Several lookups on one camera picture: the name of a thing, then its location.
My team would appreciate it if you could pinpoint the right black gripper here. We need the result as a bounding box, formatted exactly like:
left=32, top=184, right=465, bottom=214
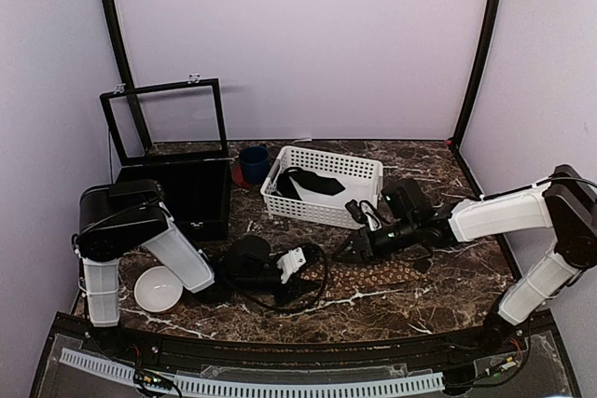
left=332, top=215, right=419, bottom=266

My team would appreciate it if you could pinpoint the brown floral patterned tie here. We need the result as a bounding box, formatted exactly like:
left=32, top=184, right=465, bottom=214
left=324, top=261, right=426, bottom=299

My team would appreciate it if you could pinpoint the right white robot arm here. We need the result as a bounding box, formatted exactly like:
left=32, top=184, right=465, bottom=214
left=333, top=165, right=596, bottom=355

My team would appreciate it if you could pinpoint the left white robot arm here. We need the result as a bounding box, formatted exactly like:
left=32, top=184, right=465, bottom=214
left=71, top=179, right=330, bottom=357

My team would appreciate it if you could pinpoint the white perforated plastic basket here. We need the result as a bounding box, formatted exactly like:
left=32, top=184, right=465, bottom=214
left=260, top=145, right=383, bottom=229

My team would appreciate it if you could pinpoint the black tie in basket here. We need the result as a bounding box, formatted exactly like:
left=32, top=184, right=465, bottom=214
left=276, top=167, right=345, bottom=200

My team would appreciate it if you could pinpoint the white bowl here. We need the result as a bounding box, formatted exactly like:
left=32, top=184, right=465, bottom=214
left=133, top=266, right=183, bottom=313

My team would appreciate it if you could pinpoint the red round coaster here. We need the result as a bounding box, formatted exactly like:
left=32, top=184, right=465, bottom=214
left=231, top=163, right=253, bottom=189

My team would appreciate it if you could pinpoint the dark blue mug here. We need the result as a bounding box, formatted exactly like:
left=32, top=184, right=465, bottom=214
left=239, top=145, right=270, bottom=185

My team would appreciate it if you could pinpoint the black glass-lid display box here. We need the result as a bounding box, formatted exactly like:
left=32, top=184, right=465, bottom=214
left=100, top=78, right=231, bottom=242

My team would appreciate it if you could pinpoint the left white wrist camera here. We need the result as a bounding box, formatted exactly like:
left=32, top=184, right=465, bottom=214
left=276, top=247, right=307, bottom=284

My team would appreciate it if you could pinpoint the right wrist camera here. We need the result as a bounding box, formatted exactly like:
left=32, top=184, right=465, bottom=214
left=344, top=199, right=382, bottom=231

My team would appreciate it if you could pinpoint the white slotted cable duct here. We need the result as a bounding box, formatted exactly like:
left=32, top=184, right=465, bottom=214
left=59, top=349, right=445, bottom=397

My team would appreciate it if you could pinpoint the black curved front rail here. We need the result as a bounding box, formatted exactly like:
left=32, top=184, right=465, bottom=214
left=88, top=297, right=533, bottom=374

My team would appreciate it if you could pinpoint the left black frame post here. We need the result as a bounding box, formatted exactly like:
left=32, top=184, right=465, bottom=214
left=101, top=0, right=152, bottom=151

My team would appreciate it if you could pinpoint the black frame post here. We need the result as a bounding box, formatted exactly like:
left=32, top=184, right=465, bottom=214
left=101, top=0, right=152, bottom=151
left=447, top=0, right=508, bottom=150

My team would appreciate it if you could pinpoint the right black frame post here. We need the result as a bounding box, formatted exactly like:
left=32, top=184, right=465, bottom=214
left=447, top=0, right=508, bottom=150

